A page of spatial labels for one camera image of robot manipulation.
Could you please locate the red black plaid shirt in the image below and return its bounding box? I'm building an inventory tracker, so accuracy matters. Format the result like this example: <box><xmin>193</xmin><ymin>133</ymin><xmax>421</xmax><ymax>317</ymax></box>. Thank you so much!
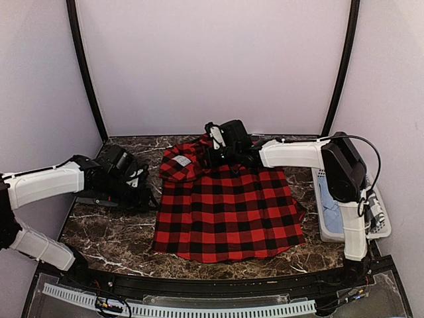
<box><xmin>152</xmin><ymin>136</ymin><xmax>305</xmax><ymax>264</ymax></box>

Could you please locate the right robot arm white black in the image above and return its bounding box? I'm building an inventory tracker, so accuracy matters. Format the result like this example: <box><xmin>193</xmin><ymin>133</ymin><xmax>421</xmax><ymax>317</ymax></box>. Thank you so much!
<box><xmin>205</xmin><ymin>120</ymin><xmax>384</xmax><ymax>288</ymax></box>

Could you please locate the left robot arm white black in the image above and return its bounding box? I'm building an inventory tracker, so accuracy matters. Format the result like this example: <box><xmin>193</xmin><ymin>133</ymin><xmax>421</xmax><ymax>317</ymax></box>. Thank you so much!
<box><xmin>1</xmin><ymin>144</ymin><xmax>158</xmax><ymax>289</ymax></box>

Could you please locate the folded black pinstripe shirt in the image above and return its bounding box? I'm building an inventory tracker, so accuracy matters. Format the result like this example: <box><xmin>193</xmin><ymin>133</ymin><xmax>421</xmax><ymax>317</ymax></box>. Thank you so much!
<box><xmin>76</xmin><ymin>153</ymin><xmax>143</xmax><ymax>204</ymax></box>

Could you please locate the folded grey shirt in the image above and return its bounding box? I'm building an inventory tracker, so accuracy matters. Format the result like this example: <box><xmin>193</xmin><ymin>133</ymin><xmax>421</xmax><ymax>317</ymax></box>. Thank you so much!
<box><xmin>76</xmin><ymin>197</ymin><xmax>131</xmax><ymax>209</ymax></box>

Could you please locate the light blue folded shirt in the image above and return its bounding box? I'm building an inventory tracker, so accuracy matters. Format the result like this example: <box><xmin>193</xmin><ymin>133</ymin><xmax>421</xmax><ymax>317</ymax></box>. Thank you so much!
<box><xmin>318</xmin><ymin>177</ymin><xmax>343</xmax><ymax>235</ymax></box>

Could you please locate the black white checked shirt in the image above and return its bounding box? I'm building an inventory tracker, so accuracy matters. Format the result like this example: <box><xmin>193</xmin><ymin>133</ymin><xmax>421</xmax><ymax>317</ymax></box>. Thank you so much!
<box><xmin>366</xmin><ymin>191</ymin><xmax>391</xmax><ymax>239</ymax></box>

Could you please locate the white plastic laundry basket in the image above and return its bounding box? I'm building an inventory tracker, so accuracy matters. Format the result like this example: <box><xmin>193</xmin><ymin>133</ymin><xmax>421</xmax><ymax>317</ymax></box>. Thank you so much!
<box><xmin>311</xmin><ymin>168</ymin><xmax>388</xmax><ymax>242</ymax></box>

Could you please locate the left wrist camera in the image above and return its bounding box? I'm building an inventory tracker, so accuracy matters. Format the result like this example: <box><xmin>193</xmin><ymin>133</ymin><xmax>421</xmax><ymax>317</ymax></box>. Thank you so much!
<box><xmin>125</xmin><ymin>164</ymin><xmax>149</xmax><ymax>188</ymax></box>

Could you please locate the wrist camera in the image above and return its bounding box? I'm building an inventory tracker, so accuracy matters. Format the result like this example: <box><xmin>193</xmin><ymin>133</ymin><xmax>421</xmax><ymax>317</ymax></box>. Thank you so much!
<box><xmin>205</xmin><ymin>122</ymin><xmax>226</xmax><ymax>150</ymax></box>
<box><xmin>125</xmin><ymin>164</ymin><xmax>149</xmax><ymax>188</ymax></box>

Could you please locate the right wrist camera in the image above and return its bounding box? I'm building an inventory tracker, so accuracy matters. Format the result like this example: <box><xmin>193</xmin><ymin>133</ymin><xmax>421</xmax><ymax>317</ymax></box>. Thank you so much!
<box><xmin>205</xmin><ymin>122</ymin><xmax>226</xmax><ymax>150</ymax></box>

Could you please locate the black curved front rail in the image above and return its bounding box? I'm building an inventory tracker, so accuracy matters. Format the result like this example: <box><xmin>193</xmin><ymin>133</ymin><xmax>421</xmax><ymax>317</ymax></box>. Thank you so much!
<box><xmin>60</xmin><ymin>268</ymin><xmax>366</xmax><ymax>299</ymax></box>

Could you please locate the white slotted cable duct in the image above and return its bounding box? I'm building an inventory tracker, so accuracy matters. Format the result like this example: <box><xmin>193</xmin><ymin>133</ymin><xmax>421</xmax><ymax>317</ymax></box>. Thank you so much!
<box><xmin>42</xmin><ymin>283</ymin><xmax>317</xmax><ymax>317</ymax></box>

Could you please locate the right black frame post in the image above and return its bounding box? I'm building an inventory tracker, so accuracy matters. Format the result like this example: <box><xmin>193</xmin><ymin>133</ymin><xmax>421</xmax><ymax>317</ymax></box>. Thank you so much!
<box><xmin>321</xmin><ymin>0</ymin><xmax>360</xmax><ymax>136</ymax></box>

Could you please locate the black frame post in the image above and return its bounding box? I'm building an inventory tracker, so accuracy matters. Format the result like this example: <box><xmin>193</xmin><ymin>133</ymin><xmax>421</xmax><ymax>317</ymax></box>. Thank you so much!
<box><xmin>321</xmin><ymin>0</ymin><xmax>360</xmax><ymax>136</ymax></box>
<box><xmin>66</xmin><ymin>0</ymin><xmax>109</xmax><ymax>143</ymax></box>

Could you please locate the left black frame post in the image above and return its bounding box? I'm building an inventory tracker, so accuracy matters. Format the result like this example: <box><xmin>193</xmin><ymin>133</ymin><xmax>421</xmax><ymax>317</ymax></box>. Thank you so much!
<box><xmin>66</xmin><ymin>0</ymin><xmax>109</xmax><ymax>143</ymax></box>

